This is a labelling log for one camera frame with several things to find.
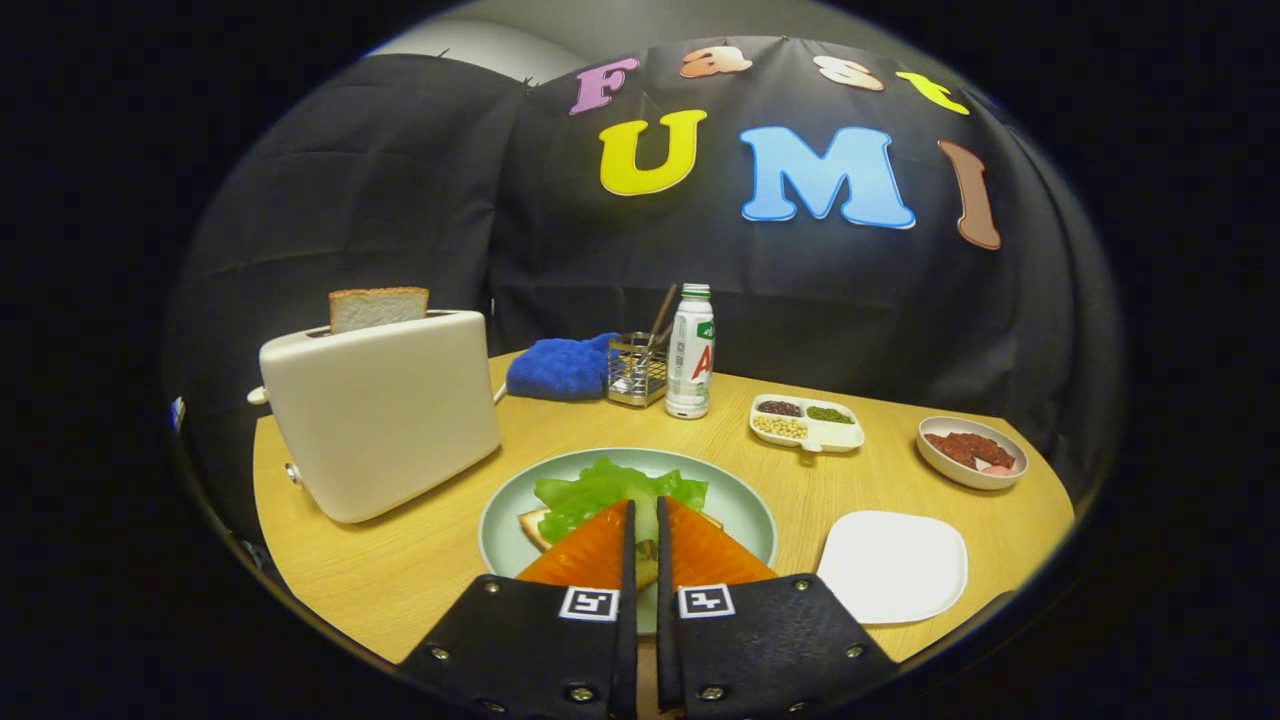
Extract cream white toaster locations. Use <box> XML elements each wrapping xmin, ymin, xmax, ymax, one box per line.
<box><xmin>247</xmin><ymin>310</ymin><xmax>503</xmax><ymax>525</ymax></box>

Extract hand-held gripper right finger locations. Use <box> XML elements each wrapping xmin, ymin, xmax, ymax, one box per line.
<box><xmin>655</xmin><ymin>496</ymin><xmax>898</xmax><ymax>716</ymax></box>

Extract metal wire basket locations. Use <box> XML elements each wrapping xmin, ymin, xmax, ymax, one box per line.
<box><xmin>607</xmin><ymin>332</ymin><xmax>669</xmax><ymax>408</ymax></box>

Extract black backdrop cloth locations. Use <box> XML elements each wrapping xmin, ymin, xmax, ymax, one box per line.
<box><xmin>165</xmin><ymin>35</ymin><xmax>1126</xmax><ymax>561</ymax></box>

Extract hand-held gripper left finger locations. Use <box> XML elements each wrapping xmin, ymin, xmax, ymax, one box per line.
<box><xmin>398</xmin><ymin>498</ymin><xmax>638</xmax><ymax>720</ymax></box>

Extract green lettuce leaf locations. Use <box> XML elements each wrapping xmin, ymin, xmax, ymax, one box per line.
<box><xmin>533</xmin><ymin>457</ymin><xmax>709</xmax><ymax>546</ymax></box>

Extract white bowl with meat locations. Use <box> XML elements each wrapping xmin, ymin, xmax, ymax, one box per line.
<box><xmin>917</xmin><ymin>416</ymin><xmax>1029</xmax><ymax>491</ymax></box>

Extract white divided grain dish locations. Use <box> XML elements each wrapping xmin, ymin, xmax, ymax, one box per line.
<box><xmin>748</xmin><ymin>393</ymin><xmax>867</xmax><ymax>454</ymax></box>

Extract white plastic drink bottle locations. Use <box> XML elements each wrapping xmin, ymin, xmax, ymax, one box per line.
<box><xmin>665</xmin><ymin>283</ymin><xmax>716</xmax><ymax>420</ymax></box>

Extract toasted bread slice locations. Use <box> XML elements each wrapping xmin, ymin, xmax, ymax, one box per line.
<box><xmin>329</xmin><ymin>287</ymin><xmax>431</xmax><ymax>335</ymax></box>

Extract large red meat piece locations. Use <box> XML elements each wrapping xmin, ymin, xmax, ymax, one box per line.
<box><xmin>950</xmin><ymin>432</ymin><xmax>1016</xmax><ymax>469</ymax></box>

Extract pale green plate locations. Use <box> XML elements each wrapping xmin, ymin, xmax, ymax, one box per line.
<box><xmin>478</xmin><ymin>447</ymin><xmax>779</xmax><ymax>636</ymax></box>

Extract blue oven mitt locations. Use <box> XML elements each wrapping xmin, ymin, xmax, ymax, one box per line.
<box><xmin>506</xmin><ymin>333</ymin><xmax>621</xmax><ymax>402</ymax></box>

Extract white square plate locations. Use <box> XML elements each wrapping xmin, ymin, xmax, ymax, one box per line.
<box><xmin>817</xmin><ymin>510</ymin><xmax>969</xmax><ymax>626</ymax></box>

